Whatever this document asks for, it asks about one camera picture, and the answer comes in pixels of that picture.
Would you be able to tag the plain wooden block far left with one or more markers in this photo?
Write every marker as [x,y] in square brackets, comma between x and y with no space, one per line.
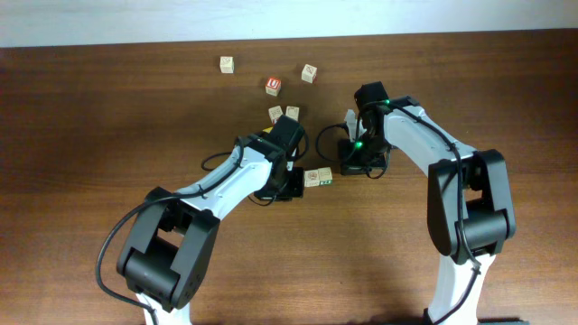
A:
[226,64]

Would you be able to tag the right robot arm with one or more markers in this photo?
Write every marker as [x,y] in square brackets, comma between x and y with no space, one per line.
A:
[469,209]

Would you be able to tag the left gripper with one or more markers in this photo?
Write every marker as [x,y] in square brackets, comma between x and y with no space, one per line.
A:
[297,188]

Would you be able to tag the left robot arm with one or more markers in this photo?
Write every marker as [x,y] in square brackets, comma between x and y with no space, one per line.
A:
[167,251]

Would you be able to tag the red U wooden block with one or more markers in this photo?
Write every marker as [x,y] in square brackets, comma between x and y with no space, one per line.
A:
[273,86]

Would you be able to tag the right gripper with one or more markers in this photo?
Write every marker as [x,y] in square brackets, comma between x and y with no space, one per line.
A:
[350,166]

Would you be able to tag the plain wooden block far right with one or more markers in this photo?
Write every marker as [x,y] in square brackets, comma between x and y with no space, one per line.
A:
[309,73]

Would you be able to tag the wooden block green side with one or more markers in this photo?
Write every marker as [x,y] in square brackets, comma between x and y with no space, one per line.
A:
[325,176]

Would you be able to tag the plain wooden cup block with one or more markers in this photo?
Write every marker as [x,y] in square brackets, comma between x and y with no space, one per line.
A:
[292,112]

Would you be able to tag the wooden block red side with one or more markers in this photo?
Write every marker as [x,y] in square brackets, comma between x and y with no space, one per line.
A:
[275,113]

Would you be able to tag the wooden block blue side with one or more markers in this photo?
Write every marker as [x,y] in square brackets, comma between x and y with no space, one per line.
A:
[311,178]

